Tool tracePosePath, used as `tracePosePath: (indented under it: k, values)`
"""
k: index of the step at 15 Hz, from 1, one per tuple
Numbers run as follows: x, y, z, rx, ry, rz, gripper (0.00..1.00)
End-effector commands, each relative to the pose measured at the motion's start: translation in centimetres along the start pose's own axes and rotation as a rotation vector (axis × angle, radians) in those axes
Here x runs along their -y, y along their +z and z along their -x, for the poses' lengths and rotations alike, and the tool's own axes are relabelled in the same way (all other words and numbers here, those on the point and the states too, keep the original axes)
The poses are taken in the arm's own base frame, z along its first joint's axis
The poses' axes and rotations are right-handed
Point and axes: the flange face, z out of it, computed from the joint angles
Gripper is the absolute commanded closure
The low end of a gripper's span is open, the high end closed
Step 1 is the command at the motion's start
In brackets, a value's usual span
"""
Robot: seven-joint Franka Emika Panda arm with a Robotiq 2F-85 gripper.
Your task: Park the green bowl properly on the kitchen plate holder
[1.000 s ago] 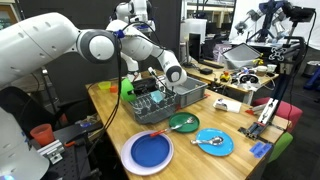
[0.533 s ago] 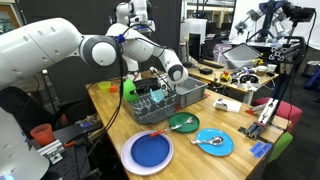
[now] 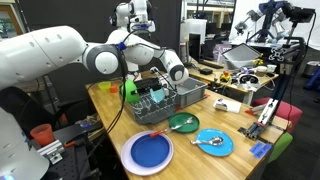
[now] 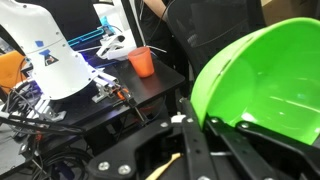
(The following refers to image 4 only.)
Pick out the brown cardboard box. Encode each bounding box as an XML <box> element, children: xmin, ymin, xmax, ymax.
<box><xmin>261</xmin><ymin>0</ymin><xmax>320</xmax><ymax>26</ymax></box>

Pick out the black mesh office chair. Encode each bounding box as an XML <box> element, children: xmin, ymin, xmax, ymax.
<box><xmin>166</xmin><ymin>0</ymin><xmax>268</xmax><ymax>79</ymax></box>

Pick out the aluminium bracket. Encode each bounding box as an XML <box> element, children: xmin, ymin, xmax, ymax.
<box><xmin>91</xmin><ymin>71</ymin><xmax>120</xmax><ymax>104</ymax></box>

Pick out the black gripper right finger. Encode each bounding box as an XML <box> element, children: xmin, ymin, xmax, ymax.
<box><xmin>203</xmin><ymin>115</ymin><xmax>320</xmax><ymax>180</ymax></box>

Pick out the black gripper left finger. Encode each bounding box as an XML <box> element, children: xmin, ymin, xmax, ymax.
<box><xmin>86</xmin><ymin>97</ymin><xmax>218</xmax><ymax>180</ymax></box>

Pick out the white plastic device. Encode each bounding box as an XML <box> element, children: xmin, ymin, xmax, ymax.
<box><xmin>95</xmin><ymin>33</ymin><xmax>138</xmax><ymax>62</ymax></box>

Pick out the black cable bundle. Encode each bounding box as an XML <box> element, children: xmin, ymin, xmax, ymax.
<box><xmin>0</xmin><ymin>79</ymin><xmax>96</xmax><ymax>180</ymax></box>

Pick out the orange-red plastic cup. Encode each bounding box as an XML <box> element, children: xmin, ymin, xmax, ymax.
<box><xmin>127</xmin><ymin>46</ymin><xmax>156</xmax><ymax>79</ymax></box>

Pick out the green plastic bowl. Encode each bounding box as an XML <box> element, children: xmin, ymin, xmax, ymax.
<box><xmin>190</xmin><ymin>17</ymin><xmax>320</xmax><ymax>146</ymax></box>

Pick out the person bare forearm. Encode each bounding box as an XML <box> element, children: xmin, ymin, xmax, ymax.
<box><xmin>143</xmin><ymin>0</ymin><xmax>170</xmax><ymax>22</ymax></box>

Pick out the black breadboard table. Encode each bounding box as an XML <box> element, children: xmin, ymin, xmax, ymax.
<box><xmin>0</xmin><ymin>56</ymin><xmax>186</xmax><ymax>168</ymax></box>

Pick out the blue aluminium rail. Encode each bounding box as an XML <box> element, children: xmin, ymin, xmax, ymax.
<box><xmin>67</xmin><ymin>26</ymin><xmax>107</xmax><ymax>48</ymax></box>

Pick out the orange tool handle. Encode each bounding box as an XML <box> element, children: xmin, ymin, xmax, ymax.
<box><xmin>114</xmin><ymin>87</ymin><xmax>130</xmax><ymax>102</ymax></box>

